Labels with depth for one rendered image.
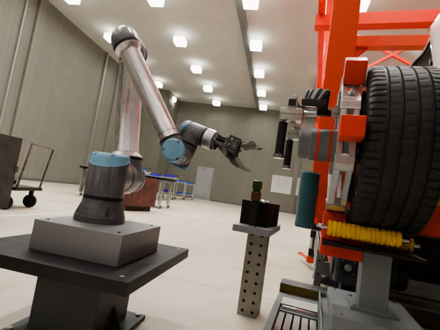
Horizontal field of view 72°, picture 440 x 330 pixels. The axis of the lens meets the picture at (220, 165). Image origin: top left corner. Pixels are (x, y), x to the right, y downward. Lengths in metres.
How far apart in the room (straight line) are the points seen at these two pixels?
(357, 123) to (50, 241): 1.06
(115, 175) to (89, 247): 0.29
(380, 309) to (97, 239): 1.04
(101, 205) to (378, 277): 1.07
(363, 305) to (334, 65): 1.33
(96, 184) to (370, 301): 1.12
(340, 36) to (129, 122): 1.37
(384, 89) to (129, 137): 1.01
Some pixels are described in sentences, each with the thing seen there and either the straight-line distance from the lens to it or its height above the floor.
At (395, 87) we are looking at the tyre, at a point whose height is 1.00.
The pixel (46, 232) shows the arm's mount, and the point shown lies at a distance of 1.18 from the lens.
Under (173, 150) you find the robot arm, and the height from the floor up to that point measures 0.72.
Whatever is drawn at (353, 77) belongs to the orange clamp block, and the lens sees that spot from 1.26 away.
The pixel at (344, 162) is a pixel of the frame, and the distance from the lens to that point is 1.10.
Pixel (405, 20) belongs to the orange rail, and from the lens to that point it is 5.16.
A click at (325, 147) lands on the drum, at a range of 1.31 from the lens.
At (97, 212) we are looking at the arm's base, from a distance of 1.20.
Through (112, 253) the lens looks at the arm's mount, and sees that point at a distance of 1.05.
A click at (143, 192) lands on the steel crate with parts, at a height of 0.38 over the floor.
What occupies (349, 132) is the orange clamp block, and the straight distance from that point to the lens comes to 1.03.
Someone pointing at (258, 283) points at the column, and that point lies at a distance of 1.61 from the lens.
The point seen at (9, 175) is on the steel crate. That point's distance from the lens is 3.54.
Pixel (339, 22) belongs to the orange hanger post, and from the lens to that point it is 2.16.
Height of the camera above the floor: 0.58
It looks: 5 degrees up
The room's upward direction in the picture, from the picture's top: 9 degrees clockwise
